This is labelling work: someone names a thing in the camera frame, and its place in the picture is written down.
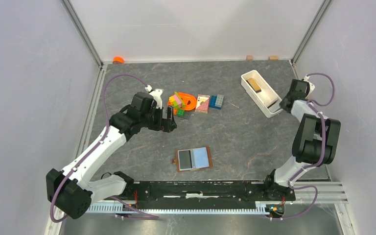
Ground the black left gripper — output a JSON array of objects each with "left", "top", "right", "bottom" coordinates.
[{"left": 141, "top": 103, "right": 177, "bottom": 132}]

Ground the white rectangular plastic tray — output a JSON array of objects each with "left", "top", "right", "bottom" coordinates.
[{"left": 241, "top": 70, "right": 282, "bottom": 118}]

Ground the grey card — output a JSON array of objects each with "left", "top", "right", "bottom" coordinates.
[{"left": 178, "top": 150, "right": 192, "bottom": 170}]

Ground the brown leather card holder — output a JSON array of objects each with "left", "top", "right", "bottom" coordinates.
[{"left": 172, "top": 146, "right": 213, "bottom": 172}]

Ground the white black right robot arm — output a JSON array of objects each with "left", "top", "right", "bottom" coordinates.
[{"left": 263, "top": 79, "right": 341, "bottom": 200}]

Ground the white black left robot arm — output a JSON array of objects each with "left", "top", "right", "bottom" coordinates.
[{"left": 46, "top": 89, "right": 177, "bottom": 222}]

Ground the stack of white cards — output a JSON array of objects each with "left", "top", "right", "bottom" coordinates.
[{"left": 268, "top": 99, "right": 282, "bottom": 113}]

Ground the tan card in tray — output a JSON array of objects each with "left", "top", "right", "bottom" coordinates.
[{"left": 246, "top": 78, "right": 261, "bottom": 93}]

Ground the red playing card box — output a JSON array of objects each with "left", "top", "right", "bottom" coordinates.
[{"left": 195, "top": 94, "right": 211, "bottom": 114}]

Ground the green building block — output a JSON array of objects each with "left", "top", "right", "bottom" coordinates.
[{"left": 176, "top": 109, "right": 185, "bottom": 117}]

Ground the pink yellow green block stack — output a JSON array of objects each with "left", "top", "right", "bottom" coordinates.
[{"left": 168, "top": 92, "right": 186, "bottom": 109}]

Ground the dark grey block baseplate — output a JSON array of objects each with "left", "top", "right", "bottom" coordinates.
[{"left": 173, "top": 109, "right": 191, "bottom": 119}]

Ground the blue grey building block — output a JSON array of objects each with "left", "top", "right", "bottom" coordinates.
[{"left": 209, "top": 94, "right": 224, "bottom": 110}]

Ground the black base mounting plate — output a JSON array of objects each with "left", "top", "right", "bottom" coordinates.
[{"left": 118, "top": 180, "right": 296, "bottom": 210}]

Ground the orange tape roll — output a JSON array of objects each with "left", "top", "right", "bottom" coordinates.
[{"left": 112, "top": 56, "right": 124, "bottom": 64}]

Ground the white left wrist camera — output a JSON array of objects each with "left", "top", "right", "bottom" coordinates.
[{"left": 149, "top": 89, "right": 164, "bottom": 109}]

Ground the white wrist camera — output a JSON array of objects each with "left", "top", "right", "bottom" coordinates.
[
  {"left": 302, "top": 75, "right": 315, "bottom": 99},
  {"left": 149, "top": 89, "right": 164, "bottom": 109}
]

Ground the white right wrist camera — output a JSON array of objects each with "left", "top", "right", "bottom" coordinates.
[{"left": 302, "top": 75, "right": 315, "bottom": 99}]

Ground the white slotted cable duct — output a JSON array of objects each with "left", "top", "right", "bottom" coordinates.
[{"left": 84, "top": 202, "right": 273, "bottom": 215}]

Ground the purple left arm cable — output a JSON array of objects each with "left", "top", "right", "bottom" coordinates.
[{"left": 50, "top": 73, "right": 160, "bottom": 224}]

